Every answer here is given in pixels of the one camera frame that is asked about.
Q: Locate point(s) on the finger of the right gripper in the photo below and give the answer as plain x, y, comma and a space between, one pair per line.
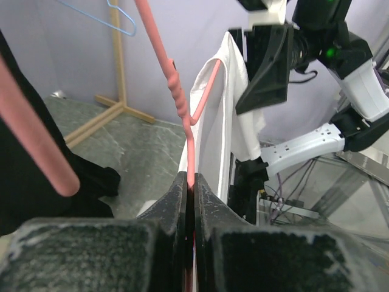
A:
263, 90

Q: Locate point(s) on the pink wire hanger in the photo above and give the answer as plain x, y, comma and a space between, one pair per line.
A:
31, 133

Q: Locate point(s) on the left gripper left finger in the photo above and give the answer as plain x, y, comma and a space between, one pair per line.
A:
96, 254

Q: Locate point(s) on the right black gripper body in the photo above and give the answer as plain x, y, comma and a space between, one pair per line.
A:
274, 46

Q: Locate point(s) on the white t shirt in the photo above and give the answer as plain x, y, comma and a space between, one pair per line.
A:
220, 132

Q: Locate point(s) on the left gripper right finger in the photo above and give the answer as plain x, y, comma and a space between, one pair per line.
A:
234, 255

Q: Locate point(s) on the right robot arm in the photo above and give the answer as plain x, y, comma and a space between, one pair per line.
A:
349, 60

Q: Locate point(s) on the light wooden clothes rack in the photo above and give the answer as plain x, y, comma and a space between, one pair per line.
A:
115, 108

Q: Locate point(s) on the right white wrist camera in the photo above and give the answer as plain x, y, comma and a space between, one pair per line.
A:
263, 13

